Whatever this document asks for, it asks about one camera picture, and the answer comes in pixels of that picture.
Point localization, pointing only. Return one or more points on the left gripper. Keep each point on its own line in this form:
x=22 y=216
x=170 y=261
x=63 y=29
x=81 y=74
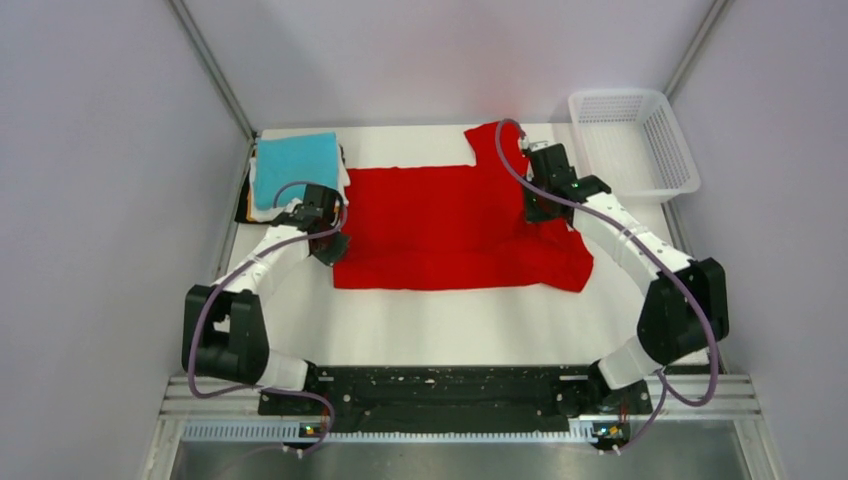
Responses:
x=336 y=252

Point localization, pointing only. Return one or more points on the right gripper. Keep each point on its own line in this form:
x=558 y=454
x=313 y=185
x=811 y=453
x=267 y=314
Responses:
x=535 y=215

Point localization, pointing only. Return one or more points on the red t shirt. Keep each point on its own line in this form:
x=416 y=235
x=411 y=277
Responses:
x=455 y=227

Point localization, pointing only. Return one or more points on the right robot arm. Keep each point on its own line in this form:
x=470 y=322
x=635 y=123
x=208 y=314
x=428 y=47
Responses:
x=685 y=300

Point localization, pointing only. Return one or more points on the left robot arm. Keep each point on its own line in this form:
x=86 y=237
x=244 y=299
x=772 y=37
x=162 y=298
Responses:
x=225 y=331

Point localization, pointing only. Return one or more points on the folded white t shirt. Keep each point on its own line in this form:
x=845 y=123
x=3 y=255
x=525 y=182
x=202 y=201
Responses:
x=268 y=215

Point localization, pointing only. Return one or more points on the white plastic basket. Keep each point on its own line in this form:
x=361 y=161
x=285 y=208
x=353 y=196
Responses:
x=631 y=139

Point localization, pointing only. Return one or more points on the folded blue t shirt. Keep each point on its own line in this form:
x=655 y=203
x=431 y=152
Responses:
x=283 y=165

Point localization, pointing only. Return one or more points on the white cable duct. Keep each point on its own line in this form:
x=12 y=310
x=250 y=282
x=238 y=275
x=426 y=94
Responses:
x=305 y=433

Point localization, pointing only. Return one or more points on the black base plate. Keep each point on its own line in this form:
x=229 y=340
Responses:
x=454 y=399

